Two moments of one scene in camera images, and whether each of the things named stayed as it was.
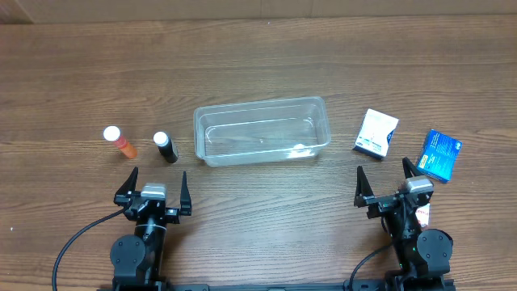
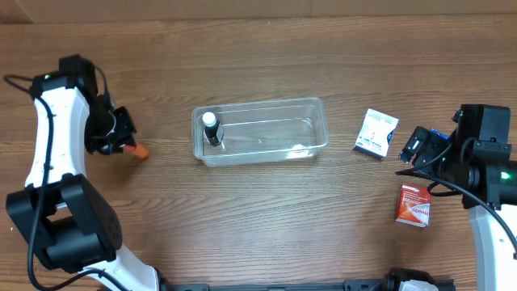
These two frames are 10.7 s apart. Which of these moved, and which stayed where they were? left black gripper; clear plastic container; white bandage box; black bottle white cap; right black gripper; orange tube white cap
Moved: black bottle white cap; left black gripper; orange tube white cap; right black gripper
Stayed: clear plastic container; white bandage box
